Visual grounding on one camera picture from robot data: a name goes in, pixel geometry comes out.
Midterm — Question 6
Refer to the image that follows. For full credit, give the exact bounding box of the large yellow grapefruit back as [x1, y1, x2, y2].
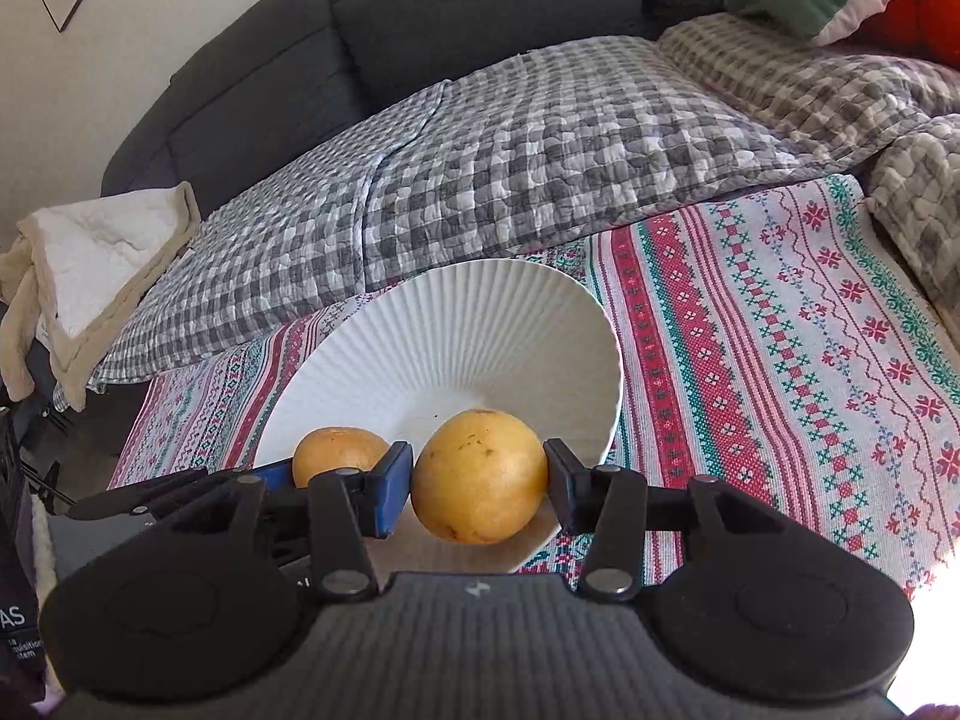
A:
[410, 410, 548, 546]

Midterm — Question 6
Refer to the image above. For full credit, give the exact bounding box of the large yellow grapefruit front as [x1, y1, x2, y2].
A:
[291, 427, 389, 488]

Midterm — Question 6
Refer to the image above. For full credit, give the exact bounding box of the dark grey sofa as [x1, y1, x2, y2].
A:
[101, 0, 724, 216]

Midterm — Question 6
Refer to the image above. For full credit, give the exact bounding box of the large yellow grapefruit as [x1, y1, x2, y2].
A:
[410, 410, 548, 546]
[291, 427, 389, 488]

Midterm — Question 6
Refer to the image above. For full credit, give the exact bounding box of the white ribbed plate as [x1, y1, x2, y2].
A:
[252, 257, 627, 577]

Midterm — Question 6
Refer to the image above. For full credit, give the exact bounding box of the white beige blanket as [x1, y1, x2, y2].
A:
[2, 182, 200, 411]

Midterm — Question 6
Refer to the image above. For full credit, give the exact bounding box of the patterned red green tablecloth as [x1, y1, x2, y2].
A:
[106, 172, 960, 602]

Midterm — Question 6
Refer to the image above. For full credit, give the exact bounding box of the red pumpkin cushion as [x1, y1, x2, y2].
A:
[854, 0, 960, 70]

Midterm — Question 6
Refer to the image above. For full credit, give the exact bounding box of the grey woven blanket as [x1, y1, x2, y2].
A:
[867, 114, 960, 343]

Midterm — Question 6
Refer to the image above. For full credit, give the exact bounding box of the beige checked quilt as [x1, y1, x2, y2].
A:
[656, 13, 958, 169]

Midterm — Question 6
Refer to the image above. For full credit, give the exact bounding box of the grey checked quilt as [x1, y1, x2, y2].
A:
[91, 36, 832, 388]

